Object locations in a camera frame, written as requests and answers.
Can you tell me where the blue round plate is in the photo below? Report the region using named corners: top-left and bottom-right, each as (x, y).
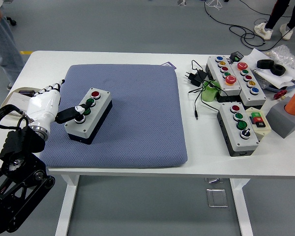
top-left (259, 73), bottom-right (295, 93)

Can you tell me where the black power adapter with cord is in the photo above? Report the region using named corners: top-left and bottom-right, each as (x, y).
top-left (185, 59), bottom-right (227, 120)

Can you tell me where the white wall switch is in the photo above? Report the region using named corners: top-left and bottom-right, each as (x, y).
top-left (8, 92), bottom-right (32, 109)

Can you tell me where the black floor cable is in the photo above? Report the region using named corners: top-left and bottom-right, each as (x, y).
top-left (204, 0), bottom-right (295, 51)

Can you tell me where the clear bubble wrap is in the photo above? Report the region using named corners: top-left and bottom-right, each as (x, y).
top-left (265, 45), bottom-right (295, 72)

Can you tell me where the beige oval tray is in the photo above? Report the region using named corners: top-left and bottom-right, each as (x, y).
top-left (3, 87), bottom-right (43, 117)

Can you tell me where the white foam sheet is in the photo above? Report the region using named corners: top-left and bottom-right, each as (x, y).
top-left (243, 48), bottom-right (295, 89)

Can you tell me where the person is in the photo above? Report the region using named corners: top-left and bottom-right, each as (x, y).
top-left (254, 0), bottom-right (295, 41)
top-left (0, 0), bottom-right (25, 90)

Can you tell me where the cream three-button switch box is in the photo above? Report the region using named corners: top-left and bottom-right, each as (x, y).
top-left (245, 107), bottom-right (272, 141)

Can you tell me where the white floor cable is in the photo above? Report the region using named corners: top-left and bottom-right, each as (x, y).
top-left (205, 0), bottom-right (223, 12)

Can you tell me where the grey five-button control box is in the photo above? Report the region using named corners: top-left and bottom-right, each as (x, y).
top-left (230, 61), bottom-right (267, 107)
top-left (206, 55), bottom-right (242, 97)

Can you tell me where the silver floor socket plate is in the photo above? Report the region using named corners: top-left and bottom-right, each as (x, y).
top-left (206, 188), bottom-right (229, 208)

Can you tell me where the grey block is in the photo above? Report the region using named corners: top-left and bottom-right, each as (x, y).
top-left (265, 95), bottom-right (295, 139)

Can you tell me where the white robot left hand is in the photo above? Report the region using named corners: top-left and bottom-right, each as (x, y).
top-left (26, 78), bottom-right (92, 135)

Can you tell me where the red valve knob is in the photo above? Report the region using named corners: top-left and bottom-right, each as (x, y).
top-left (273, 90), bottom-right (288, 100)

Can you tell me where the blue-grey cushion mat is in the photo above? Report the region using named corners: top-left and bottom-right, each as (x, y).
top-left (49, 64), bottom-right (188, 169)

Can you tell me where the small black terminal module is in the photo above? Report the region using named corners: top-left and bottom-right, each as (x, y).
top-left (230, 51), bottom-right (245, 62)

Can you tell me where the black office chair base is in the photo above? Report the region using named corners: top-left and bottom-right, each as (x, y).
top-left (4, 16), bottom-right (17, 27)

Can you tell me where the grey four-button control box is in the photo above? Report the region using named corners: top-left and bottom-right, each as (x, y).
top-left (216, 102), bottom-right (260, 157)
top-left (64, 87), bottom-right (113, 145)

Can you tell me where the black foam ring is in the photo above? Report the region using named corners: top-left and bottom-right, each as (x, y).
top-left (271, 63), bottom-right (287, 76)
top-left (257, 59), bottom-right (275, 69)

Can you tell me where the white table leg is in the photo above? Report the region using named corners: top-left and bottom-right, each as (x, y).
top-left (55, 175), bottom-right (81, 236)
top-left (230, 178), bottom-right (254, 236)

